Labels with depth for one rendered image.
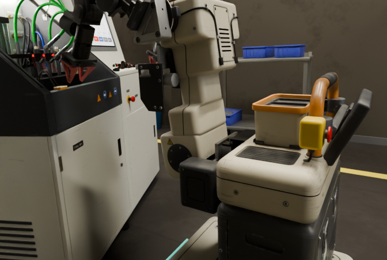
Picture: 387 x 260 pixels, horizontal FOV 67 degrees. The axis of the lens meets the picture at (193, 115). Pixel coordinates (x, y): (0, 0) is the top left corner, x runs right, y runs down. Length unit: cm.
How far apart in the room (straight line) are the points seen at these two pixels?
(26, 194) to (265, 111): 98
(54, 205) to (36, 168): 16
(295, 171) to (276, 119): 18
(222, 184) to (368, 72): 309
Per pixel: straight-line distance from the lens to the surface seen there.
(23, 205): 140
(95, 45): 213
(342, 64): 372
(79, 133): 138
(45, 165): 127
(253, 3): 398
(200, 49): 93
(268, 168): 71
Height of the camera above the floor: 108
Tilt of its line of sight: 12 degrees down
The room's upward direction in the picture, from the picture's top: 2 degrees counter-clockwise
